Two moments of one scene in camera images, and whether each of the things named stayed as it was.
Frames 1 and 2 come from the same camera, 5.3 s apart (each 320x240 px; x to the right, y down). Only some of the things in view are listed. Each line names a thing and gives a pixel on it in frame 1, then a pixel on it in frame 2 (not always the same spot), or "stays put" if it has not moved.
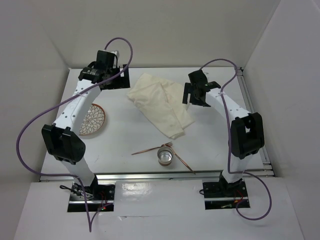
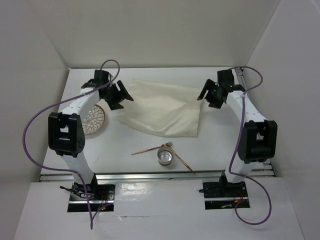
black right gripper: x=188 y=87 → x=209 y=84
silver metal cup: x=165 y=155 stays put
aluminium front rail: x=190 y=176 stays put
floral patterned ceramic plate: x=94 y=121 stays put
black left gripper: x=122 y=82 → x=113 y=103
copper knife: x=174 y=153 stays put
